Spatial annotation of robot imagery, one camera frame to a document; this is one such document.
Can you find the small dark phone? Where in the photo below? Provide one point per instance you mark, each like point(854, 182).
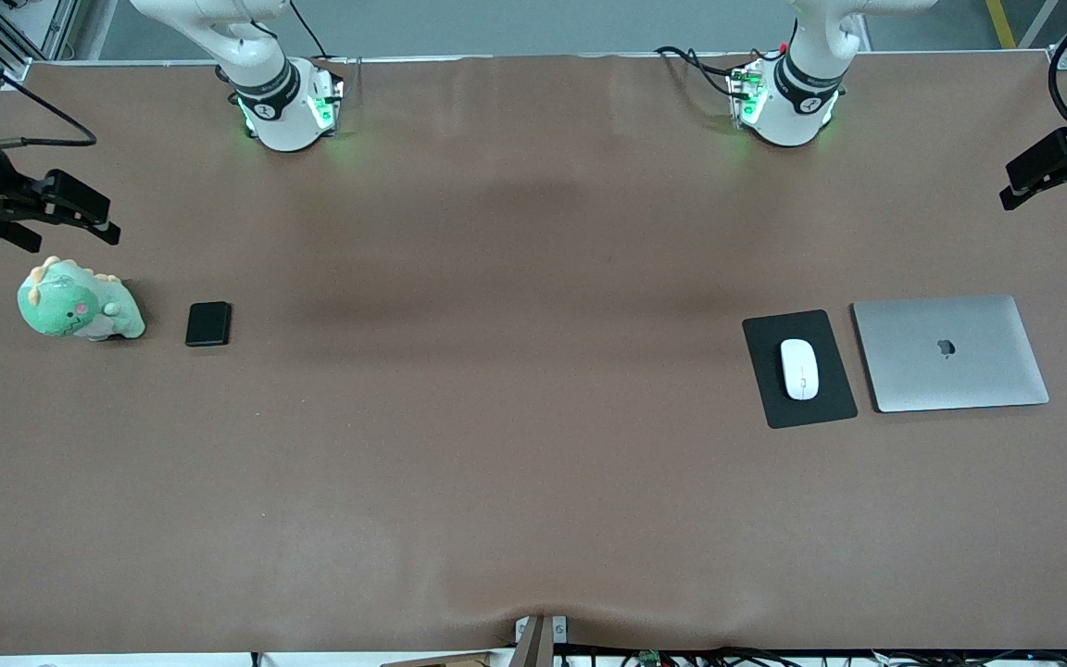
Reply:
point(208, 324)

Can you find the white computer mouse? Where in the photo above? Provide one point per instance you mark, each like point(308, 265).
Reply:
point(799, 371)

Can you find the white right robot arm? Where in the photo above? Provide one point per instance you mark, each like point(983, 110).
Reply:
point(288, 130)

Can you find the black mouse pad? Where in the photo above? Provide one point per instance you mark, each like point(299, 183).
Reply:
point(760, 352)

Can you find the green dinosaur plush toy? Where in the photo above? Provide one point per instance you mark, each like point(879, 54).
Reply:
point(61, 306)

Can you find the silver closed laptop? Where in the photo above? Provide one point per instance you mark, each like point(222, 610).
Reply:
point(922, 371)

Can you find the brown table cover cloth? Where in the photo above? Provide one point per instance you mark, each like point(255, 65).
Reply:
point(533, 482)

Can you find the brown wooden board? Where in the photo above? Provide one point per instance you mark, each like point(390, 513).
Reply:
point(441, 661)

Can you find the small green circuit board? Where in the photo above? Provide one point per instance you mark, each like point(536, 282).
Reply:
point(650, 659)

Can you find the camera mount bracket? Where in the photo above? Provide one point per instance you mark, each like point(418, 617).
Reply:
point(533, 644)

